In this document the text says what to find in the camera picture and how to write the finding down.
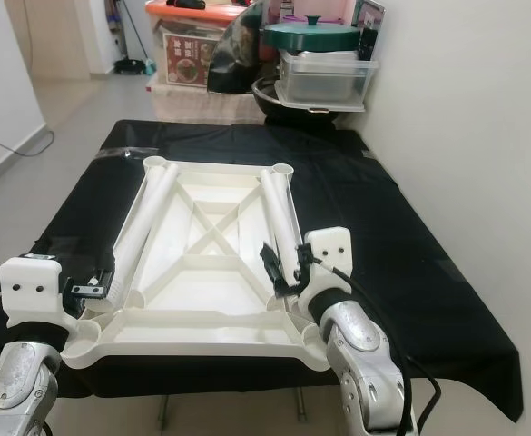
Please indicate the pink board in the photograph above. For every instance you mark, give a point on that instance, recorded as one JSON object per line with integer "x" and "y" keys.
{"x": 324, "y": 11}

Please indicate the black tablecloth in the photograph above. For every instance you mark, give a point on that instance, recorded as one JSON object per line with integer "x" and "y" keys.
{"x": 410, "y": 254}

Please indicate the black wok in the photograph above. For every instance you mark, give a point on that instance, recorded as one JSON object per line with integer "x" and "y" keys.
{"x": 270, "y": 102}

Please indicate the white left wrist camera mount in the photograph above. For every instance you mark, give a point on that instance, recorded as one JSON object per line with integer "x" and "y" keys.
{"x": 34, "y": 291}

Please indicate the black dustpan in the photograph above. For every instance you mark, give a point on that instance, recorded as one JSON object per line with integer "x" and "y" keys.
{"x": 135, "y": 66}

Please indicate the clear tape strip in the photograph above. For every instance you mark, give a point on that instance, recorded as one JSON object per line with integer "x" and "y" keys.
{"x": 120, "y": 154}

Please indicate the white plastic tray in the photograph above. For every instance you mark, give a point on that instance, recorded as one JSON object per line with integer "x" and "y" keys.
{"x": 329, "y": 105}

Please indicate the thin black broom stick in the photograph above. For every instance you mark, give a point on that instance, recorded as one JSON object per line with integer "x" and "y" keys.
{"x": 133, "y": 32}

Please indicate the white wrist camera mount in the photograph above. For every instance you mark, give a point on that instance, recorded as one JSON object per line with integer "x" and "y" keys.
{"x": 34, "y": 291}
{"x": 329, "y": 254}

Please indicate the glossy black plastic bag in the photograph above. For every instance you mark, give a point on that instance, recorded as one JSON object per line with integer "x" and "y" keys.
{"x": 238, "y": 59}

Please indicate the clear storage box orange lid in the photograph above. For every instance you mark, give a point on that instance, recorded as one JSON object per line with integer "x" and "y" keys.
{"x": 211, "y": 14}

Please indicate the dark green pot lid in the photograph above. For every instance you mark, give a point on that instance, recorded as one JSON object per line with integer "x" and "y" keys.
{"x": 310, "y": 36}

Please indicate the red printed food carton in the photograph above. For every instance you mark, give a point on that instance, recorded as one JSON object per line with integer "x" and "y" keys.
{"x": 188, "y": 59}

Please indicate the clear plastic container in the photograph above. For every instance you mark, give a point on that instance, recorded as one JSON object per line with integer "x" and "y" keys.
{"x": 329, "y": 77}

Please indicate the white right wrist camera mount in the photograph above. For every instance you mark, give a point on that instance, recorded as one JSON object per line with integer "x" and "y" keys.
{"x": 329, "y": 254}

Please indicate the white plastic children table top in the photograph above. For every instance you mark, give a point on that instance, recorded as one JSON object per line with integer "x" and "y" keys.
{"x": 211, "y": 304}

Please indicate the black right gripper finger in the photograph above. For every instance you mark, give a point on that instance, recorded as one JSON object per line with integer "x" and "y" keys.
{"x": 274, "y": 268}

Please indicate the small black item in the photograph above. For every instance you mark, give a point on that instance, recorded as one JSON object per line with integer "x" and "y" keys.
{"x": 188, "y": 4}

